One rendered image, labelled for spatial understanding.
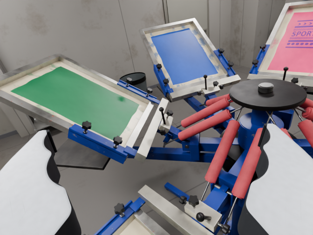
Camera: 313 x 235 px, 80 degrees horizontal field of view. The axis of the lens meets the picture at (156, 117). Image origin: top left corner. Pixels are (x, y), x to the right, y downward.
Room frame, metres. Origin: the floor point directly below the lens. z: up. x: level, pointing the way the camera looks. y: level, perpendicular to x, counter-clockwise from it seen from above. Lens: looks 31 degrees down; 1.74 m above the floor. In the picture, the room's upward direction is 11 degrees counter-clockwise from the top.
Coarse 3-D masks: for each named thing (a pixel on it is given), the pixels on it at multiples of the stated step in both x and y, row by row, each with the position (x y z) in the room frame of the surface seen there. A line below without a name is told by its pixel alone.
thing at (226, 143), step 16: (224, 96) 0.95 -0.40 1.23; (208, 112) 0.88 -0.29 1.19; (224, 112) 0.75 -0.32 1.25; (272, 112) 0.65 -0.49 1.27; (304, 112) 0.65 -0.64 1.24; (192, 128) 0.80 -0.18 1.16; (208, 128) 0.77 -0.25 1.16; (304, 128) 0.59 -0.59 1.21; (224, 144) 0.63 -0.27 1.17; (256, 144) 0.56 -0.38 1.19; (224, 160) 0.59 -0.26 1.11; (256, 160) 0.52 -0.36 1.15; (208, 176) 0.55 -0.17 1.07; (240, 176) 0.50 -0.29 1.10; (240, 192) 0.45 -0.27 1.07
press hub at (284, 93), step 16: (256, 80) 0.89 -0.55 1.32; (272, 80) 0.85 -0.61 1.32; (240, 96) 0.76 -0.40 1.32; (256, 96) 0.73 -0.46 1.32; (272, 96) 0.70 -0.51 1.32; (288, 96) 0.68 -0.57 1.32; (304, 96) 0.65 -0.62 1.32; (256, 112) 0.74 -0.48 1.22; (240, 128) 0.77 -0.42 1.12; (256, 128) 0.71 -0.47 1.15; (240, 144) 0.76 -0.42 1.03; (256, 176) 0.63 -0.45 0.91; (240, 208) 0.71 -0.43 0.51
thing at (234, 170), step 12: (228, 108) 1.10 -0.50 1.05; (228, 120) 1.00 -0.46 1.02; (288, 120) 0.91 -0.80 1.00; (192, 144) 0.80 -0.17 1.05; (204, 144) 0.83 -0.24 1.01; (216, 144) 0.81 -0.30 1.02; (300, 144) 0.68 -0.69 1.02; (192, 156) 0.80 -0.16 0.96; (240, 156) 0.68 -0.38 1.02; (240, 168) 0.61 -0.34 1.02; (228, 180) 0.53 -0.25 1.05; (240, 204) 0.48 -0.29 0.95
